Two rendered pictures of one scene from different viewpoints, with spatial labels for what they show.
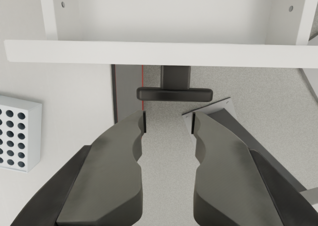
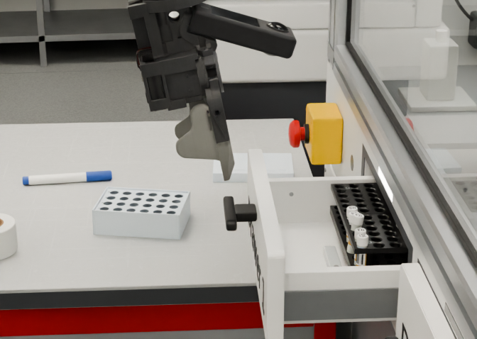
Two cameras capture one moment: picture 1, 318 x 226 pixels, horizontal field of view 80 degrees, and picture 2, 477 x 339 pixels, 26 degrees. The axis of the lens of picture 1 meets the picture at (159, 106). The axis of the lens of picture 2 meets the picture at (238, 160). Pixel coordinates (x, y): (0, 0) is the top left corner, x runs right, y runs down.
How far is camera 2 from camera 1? 1.12 m
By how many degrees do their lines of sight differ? 69
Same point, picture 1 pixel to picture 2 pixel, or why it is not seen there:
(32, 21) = not seen: hidden behind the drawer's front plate
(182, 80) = (243, 210)
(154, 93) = (230, 200)
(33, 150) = (120, 221)
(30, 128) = (153, 217)
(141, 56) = (260, 183)
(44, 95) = (190, 242)
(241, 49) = (272, 212)
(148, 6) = (304, 252)
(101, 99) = (188, 276)
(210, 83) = not seen: outside the picture
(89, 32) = not seen: hidden behind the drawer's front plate
